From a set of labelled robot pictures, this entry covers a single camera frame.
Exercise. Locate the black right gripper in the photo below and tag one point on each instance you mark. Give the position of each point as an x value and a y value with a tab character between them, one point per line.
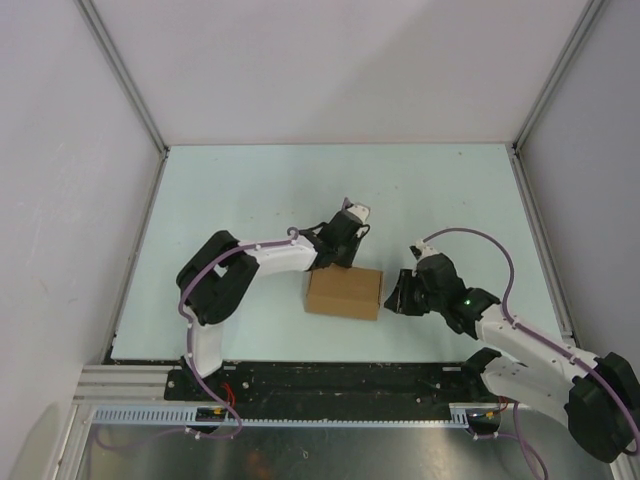
399	299

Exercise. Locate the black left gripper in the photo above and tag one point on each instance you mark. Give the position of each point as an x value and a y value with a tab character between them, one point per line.
347	260

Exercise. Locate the brown cardboard box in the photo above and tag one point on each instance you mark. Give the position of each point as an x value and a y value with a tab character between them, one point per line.
353	293

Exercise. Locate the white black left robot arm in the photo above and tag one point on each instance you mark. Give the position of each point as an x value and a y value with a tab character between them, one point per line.
214	282

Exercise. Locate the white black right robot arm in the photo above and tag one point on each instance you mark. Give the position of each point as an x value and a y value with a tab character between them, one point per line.
595	397

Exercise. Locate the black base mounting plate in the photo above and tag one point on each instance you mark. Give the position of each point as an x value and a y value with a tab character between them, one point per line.
250	382

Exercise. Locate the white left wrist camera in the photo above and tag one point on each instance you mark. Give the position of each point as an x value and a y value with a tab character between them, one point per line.
359	210

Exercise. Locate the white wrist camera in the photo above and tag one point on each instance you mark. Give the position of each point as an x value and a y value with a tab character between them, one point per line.
359	210
421	250

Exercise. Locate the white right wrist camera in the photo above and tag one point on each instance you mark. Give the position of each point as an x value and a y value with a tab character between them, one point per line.
421	250

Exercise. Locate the grey slotted cable duct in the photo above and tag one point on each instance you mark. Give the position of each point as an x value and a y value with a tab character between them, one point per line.
455	416

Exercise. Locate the aluminium front rail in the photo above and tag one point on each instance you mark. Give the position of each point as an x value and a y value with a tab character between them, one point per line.
121	384

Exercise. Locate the aluminium frame post left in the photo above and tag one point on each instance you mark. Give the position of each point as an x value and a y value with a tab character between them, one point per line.
108	48

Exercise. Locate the aluminium frame post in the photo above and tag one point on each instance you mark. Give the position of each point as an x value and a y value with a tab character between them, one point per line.
576	41
108	48

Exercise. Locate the aluminium frame post right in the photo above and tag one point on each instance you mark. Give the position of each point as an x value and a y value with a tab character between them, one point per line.
576	41

